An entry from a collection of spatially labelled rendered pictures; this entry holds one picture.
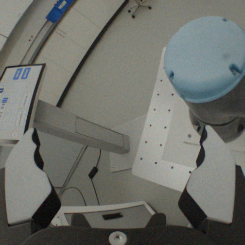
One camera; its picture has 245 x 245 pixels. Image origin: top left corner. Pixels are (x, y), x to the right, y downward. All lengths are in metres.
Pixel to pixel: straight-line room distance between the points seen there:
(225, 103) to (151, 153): 0.30
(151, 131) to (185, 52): 0.31
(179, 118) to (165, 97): 0.09
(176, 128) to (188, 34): 0.28
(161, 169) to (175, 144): 0.08
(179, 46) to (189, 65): 0.03
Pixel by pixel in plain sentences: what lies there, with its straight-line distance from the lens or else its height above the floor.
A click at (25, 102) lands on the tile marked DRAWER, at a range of 0.86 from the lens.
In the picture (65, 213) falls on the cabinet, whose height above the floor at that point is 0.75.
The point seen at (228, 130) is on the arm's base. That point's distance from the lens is 0.31.
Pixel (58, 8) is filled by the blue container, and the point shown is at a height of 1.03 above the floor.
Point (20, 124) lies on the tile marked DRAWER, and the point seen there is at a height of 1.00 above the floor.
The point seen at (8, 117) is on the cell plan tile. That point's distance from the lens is 0.86.
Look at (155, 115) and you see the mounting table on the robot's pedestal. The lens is 0.47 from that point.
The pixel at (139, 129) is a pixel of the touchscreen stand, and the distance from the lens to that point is 1.41.
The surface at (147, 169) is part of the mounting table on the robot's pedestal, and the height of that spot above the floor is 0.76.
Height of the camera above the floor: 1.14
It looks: 44 degrees down
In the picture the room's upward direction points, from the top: 64 degrees counter-clockwise
